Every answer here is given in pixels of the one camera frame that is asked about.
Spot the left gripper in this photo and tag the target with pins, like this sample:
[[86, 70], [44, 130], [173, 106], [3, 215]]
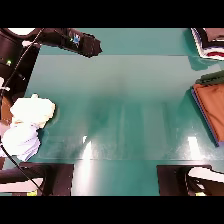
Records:
[[87, 43]]

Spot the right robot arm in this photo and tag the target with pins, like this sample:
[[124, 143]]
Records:
[[206, 181]]

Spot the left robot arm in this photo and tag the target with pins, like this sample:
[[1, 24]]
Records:
[[50, 36]]

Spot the pale lavender garment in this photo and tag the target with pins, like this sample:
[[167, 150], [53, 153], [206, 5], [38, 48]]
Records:
[[19, 143]]

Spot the striped garment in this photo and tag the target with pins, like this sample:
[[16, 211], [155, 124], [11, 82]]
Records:
[[213, 51]]

